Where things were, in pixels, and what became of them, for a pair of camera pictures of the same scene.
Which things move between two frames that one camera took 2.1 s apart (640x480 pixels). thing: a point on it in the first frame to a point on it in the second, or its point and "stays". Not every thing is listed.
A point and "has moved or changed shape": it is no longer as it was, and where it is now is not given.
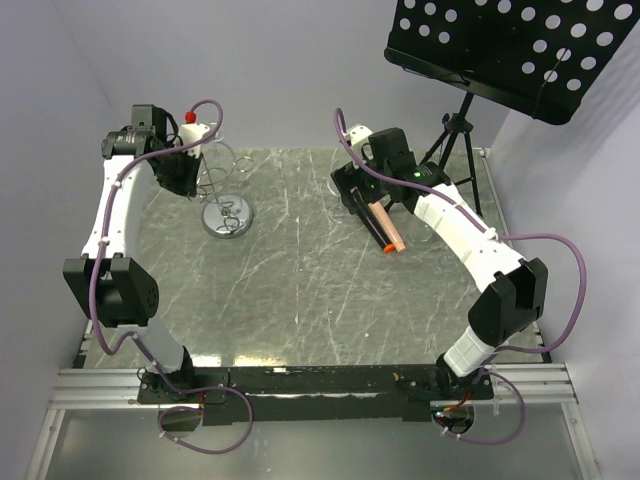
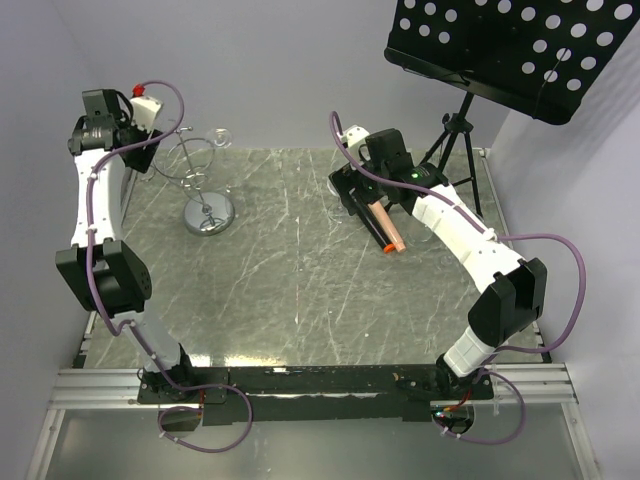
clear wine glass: [420, 234] stays
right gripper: [349, 177] stays
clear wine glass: [339, 212] stays
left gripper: [187, 185] to [140, 159]
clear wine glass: [445, 261] stays
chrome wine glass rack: [225, 214] has moved or changed shape
